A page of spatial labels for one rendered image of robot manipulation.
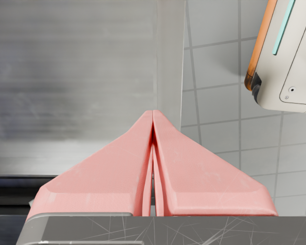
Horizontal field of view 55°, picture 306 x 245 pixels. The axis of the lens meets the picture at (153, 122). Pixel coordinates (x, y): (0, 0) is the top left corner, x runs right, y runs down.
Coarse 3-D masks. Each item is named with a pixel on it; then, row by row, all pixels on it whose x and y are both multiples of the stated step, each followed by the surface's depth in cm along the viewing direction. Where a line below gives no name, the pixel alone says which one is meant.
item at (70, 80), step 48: (0, 0) 30; (48, 0) 29; (96, 0) 29; (144, 0) 29; (0, 48) 32; (48, 48) 32; (96, 48) 32; (144, 48) 32; (0, 96) 36; (48, 96) 36; (96, 96) 36; (144, 96) 35; (0, 144) 40; (48, 144) 40; (96, 144) 40
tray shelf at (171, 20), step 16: (160, 0) 29; (176, 0) 29; (160, 16) 30; (176, 16) 30; (160, 32) 31; (176, 32) 31; (160, 48) 32; (176, 48) 32; (160, 64) 33; (176, 64) 33; (160, 80) 34; (176, 80) 34; (160, 96) 36; (176, 96) 36; (176, 112) 37; (176, 128) 38
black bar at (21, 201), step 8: (0, 192) 45; (8, 192) 45; (16, 192) 45; (24, 192) 45; (32, 192) 45; (152, 192) 44; (0, 200) 44; (8, 200) 44; (16, 200) 44; (24, 200) 44; (152, 200) 44
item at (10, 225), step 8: (0, 208) 45; (8, 208) 45; (16, 208) 45; (24, 208) 45; (0, 216) 50; (8, 216) 50; (16, 216) 44; (24, 216) 44; (0, 224) 51; (8, 224) 51; (16, 224) 51; (0, 232) 52; (8, 232) 52; (16, 232) 52; (0, 240) 54; (8, 240) 54; (16, 240) 53
